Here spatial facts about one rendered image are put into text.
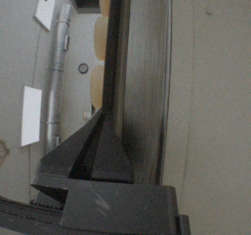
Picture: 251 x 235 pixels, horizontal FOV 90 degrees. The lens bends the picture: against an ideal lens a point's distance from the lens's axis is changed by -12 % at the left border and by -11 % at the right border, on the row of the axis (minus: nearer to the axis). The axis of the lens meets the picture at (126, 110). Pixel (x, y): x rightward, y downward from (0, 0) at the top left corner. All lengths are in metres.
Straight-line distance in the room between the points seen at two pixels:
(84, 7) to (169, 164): 0.78
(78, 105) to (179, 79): 4.49
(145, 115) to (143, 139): 0.03
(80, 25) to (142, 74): 5.28
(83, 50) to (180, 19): 4.83
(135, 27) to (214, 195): 0.23
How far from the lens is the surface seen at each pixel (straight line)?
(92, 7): 0.82
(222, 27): 0.22
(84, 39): 5.14
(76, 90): 4.69
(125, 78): 0.17
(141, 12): 0.21
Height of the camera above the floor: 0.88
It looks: 1 degrees up
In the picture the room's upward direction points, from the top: 86 degrees counter-clockwise
